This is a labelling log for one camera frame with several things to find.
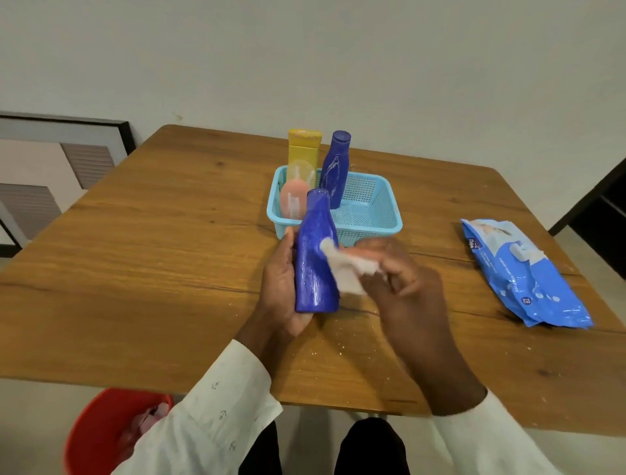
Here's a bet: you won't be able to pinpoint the person's right hand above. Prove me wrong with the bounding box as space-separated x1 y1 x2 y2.
351 237 459 370

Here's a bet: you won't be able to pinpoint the person's left hand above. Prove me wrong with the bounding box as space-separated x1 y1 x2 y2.
256 226 315 339

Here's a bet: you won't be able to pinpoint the large blue plastic bottle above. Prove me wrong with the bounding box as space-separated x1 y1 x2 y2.
294 188 340 314

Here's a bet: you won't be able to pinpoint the white wet wipe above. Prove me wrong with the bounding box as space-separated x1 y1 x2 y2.
320 238 383 296

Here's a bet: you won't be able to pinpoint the person's left forearm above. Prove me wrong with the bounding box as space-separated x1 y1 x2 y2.
112 309 300 475

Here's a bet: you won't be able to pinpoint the person's right forearm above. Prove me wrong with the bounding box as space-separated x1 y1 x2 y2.
409 343 564 475

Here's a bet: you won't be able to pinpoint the pink bottle with clear cap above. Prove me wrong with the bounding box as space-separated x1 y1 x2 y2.
279 160 317 221

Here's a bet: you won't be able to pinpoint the light blue plastic basket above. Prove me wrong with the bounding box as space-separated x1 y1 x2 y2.
266 165 404 247

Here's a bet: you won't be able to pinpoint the small blue plastic bottle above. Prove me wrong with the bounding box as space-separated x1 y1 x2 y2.
320 130 352 210

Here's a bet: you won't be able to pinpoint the yellow plastic bottle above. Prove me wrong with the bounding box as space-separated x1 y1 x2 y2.
287 128 323 185

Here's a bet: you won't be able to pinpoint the blue wet wipes packet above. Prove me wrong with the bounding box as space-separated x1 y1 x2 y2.
460 218 595 329

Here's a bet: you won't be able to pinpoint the person's black trousers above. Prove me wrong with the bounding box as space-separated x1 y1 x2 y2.
251 417 412 475

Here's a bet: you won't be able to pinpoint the pink waste in bucket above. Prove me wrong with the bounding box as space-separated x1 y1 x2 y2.
117 402 170 462

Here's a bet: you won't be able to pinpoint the black framed picture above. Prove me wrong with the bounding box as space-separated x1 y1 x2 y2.
0 111 137 258

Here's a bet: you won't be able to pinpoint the red plastic bucket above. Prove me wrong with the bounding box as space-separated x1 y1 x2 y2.
63 388 174 475

